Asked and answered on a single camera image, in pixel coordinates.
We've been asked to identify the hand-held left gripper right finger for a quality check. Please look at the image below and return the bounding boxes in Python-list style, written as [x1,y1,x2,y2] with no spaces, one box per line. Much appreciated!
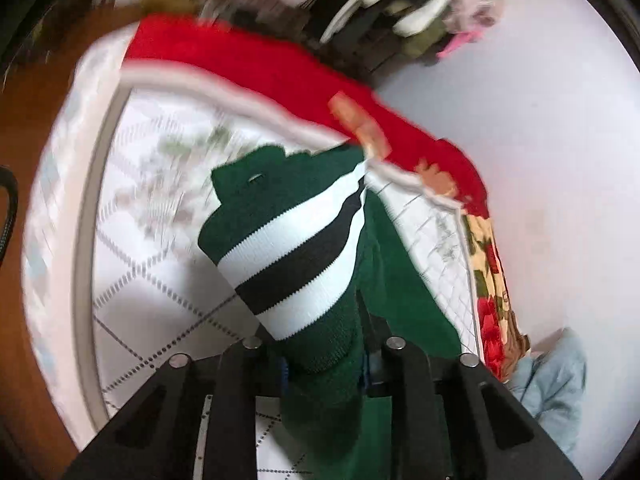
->
[364,336,583,480]

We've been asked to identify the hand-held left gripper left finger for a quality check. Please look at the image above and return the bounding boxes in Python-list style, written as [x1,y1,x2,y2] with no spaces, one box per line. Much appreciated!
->
[62,337,291,480]

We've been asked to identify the green and cream varsity jacket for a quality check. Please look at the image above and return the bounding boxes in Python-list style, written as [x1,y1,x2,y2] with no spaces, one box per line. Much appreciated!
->
[197,144,463,480]

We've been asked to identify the row of hanging clothes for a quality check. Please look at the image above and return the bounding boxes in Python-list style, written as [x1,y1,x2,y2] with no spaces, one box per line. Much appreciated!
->
[280,0,461,63]

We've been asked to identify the white diamond-pattern sheet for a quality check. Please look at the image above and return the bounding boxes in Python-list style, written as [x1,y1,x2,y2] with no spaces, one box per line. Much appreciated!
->
[22,35,487,480]

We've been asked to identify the light blue quilt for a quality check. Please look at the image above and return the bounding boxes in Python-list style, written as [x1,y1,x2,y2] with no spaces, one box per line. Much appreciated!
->
[507,327,587,456]

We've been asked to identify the red floral blanket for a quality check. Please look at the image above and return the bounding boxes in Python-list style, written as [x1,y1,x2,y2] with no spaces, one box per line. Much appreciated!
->
[122,15,532,382]

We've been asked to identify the pink clothing pile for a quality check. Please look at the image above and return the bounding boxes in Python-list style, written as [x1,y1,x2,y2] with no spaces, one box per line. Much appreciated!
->
[435,0,503,58]

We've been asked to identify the black cable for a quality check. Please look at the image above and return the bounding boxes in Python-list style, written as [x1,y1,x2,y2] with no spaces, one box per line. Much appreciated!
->
[0,164,21,263]

